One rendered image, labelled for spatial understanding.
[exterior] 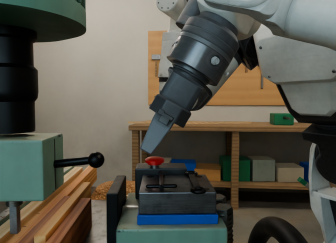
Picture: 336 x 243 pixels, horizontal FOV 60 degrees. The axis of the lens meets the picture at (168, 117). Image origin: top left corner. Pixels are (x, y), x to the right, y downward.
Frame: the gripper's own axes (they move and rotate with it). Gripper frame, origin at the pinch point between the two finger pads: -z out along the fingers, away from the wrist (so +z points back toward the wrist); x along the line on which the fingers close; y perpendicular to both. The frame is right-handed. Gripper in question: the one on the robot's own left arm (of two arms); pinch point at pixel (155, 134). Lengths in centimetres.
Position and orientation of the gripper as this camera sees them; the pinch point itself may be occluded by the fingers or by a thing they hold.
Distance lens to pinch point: 44.7
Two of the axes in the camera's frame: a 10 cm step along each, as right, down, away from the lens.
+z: 5.0, -8.7, -0.4
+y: -8.7, -5.0, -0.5
